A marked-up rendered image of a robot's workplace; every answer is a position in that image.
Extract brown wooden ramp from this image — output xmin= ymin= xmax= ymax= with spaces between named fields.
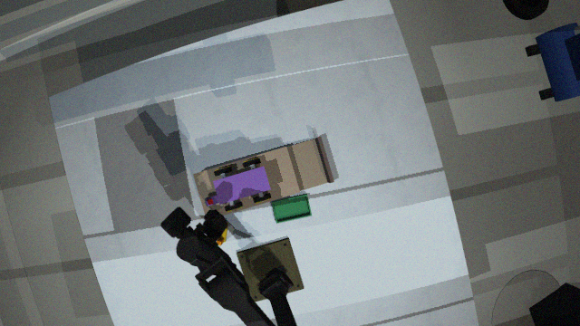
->
xmin=193 ymin=137 xmax=334 ymax=215

